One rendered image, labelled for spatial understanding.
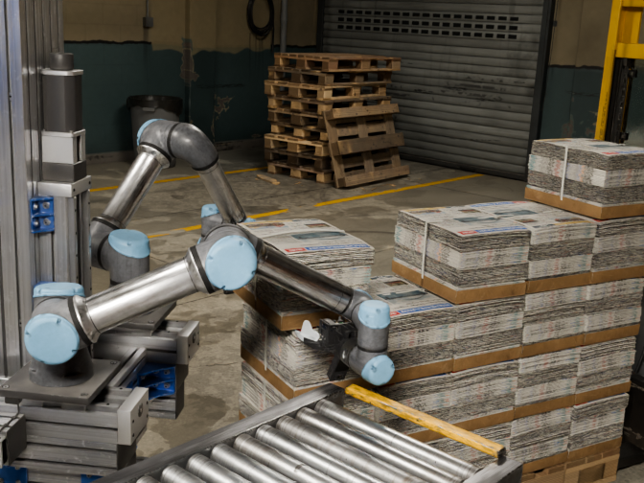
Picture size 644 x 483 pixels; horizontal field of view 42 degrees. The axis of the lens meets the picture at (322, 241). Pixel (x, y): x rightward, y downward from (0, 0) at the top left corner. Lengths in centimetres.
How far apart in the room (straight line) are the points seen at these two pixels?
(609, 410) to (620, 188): 86
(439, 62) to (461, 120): 75
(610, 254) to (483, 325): 58
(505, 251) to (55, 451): 149
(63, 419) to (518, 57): 833
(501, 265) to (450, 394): 45
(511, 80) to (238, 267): 826
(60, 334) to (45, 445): 39
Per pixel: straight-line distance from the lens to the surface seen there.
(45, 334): 193
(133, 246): 250
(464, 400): 287
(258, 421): 197
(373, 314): 202
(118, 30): 983
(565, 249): 298
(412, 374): 270
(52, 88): 224
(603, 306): 320
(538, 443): 321
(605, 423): 344
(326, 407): 205
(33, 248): 227
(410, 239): 289
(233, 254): 187
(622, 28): 381
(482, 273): 275
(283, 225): 262
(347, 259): 241
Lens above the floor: 169
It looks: 15 degrees down
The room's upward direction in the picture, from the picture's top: 3 degrees clockwise
